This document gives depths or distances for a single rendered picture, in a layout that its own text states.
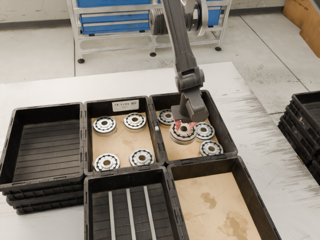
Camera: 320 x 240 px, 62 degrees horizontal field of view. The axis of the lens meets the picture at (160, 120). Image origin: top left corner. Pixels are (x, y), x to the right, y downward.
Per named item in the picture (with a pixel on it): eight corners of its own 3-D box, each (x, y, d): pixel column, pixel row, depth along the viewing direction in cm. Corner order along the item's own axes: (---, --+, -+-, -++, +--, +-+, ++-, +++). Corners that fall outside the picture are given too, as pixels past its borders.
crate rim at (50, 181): (15, 111, 118) (13, 107, 117) (84, 105, 123) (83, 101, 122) (-5, 192, 92) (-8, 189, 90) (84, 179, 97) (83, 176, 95)
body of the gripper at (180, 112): (202, 119, 94) (206, 105, 88) (175, 123, 92) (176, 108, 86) (197, 105, 98) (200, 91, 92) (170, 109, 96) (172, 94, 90)
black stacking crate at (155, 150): (87, 119, 130) (84, 102, 122) (147, 113, 135) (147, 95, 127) (89, 192, 104) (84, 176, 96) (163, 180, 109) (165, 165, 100)
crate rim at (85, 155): (84, 105, 123) (83, 101, 122) (147, 98, 128) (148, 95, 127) (85, 179, 97) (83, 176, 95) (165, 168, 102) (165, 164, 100)
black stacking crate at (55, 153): (22, 126, 125) (14, 109, 117) (86, 119, 130) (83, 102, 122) (6, 205, 99) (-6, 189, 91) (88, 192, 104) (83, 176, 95)
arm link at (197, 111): (200, 65, 81) (173, 74, 81) (214, 91, 74) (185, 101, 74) (202, 92, 91) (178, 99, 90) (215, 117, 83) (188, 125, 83)
